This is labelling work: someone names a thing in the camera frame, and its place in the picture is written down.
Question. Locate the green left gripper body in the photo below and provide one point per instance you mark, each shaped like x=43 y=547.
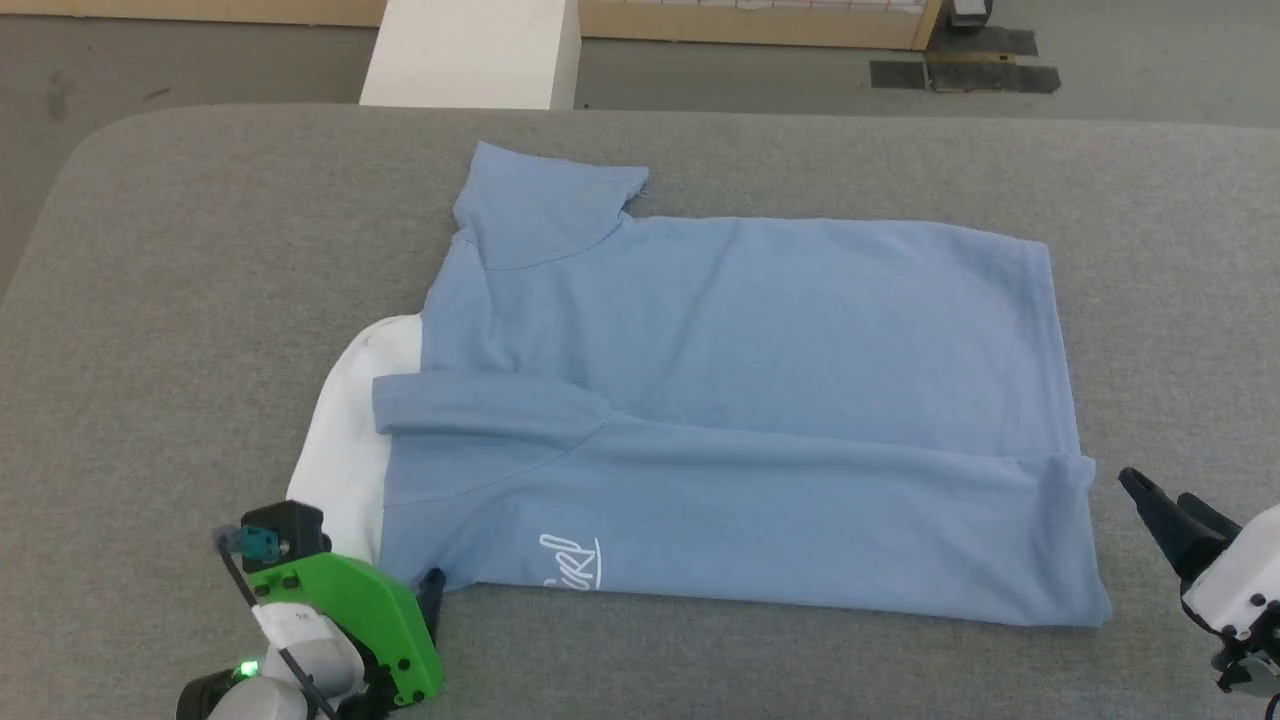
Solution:
x=365 y=605

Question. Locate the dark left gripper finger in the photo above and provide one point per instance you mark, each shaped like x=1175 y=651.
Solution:
x=433 y=600

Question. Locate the lemon print wooden partition screen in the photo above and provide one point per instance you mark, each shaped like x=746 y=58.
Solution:
x=700 y=25

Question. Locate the long black floor tape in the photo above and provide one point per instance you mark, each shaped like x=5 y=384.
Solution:
x=970 y=77

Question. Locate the light blue polo shirt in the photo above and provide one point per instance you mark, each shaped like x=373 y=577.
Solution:
x=760 y=400

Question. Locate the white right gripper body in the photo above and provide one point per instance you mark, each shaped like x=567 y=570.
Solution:
x=1245 y=585

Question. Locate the short black floor tape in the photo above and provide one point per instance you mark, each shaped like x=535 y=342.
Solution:
x=985 y=42

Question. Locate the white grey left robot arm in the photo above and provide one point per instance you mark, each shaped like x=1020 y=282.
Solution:
x=300 y=650

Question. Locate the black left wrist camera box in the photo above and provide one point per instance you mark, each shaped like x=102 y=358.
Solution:
x=290 y=530

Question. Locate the white rectangular box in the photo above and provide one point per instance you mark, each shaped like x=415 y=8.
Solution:
x=470 y=55

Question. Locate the grey metal stand foot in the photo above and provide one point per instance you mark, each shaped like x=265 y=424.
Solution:
x=970 y=10

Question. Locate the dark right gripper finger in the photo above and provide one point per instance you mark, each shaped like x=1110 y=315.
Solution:
x=1212 y=525
x=1165 y=520

